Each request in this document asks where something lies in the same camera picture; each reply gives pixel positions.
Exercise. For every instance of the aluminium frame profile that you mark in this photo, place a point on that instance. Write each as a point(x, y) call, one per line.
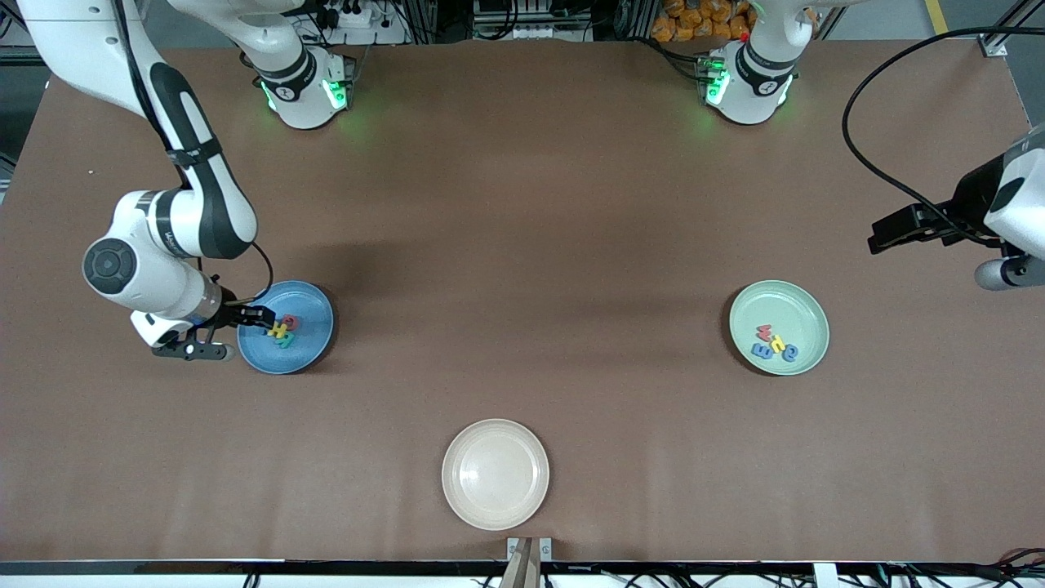
point(992, 45)

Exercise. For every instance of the blue plate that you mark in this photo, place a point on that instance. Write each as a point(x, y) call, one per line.
point(302, 359)

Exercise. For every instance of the blue foam lowercase m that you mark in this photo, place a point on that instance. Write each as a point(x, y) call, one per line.
point(762, 351)

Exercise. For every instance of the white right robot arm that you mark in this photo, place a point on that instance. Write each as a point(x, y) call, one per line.
point(155, 245)

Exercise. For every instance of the metal table edge bracket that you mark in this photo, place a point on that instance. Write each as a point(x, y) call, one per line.
point(545, 547)

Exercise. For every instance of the white power strip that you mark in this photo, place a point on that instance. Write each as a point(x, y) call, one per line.
point(367, 33)

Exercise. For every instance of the green plate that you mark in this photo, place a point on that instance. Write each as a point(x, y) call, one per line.
point(779, 306)

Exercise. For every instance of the yellow foam uppercase H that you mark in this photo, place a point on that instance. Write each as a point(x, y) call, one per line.
point(279, 330)

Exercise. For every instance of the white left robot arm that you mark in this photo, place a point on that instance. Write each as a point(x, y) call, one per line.
point(755, 90)

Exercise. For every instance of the black electronics rack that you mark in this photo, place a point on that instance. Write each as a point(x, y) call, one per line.
point(531, 16)

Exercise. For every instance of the black table edge rail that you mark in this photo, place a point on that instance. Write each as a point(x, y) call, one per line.
point(245, 566)

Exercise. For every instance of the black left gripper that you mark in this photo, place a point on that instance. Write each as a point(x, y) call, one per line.
point(970, 196)

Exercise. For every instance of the orange bags pile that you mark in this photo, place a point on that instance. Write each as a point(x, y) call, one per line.
point(694, 20)

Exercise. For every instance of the beige plate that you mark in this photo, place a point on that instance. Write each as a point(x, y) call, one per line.
point(495, 474)

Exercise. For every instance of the blue foam lowercase a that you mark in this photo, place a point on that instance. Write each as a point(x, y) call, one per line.
point(790, 354)

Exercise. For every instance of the red foam lowercase w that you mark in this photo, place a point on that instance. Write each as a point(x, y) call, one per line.
point(764, 332)

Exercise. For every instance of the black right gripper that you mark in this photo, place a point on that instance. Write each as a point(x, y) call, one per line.
point(232, 311)

